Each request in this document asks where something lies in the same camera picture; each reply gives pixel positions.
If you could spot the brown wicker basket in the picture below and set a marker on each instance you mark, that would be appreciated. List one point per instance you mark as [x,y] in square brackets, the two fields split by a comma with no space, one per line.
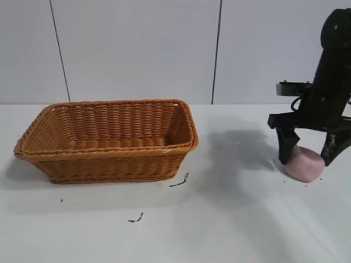
[109,161]

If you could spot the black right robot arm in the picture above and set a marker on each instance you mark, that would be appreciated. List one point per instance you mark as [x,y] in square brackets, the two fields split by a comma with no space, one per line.
[338,27]

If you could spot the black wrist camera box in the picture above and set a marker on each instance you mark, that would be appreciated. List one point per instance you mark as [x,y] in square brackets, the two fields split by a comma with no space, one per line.
[293,89]

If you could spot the pink peach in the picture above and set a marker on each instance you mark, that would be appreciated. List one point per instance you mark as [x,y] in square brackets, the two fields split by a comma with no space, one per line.
[304,167]

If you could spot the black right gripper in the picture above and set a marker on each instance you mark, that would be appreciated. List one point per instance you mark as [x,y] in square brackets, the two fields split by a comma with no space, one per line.
[321,107]

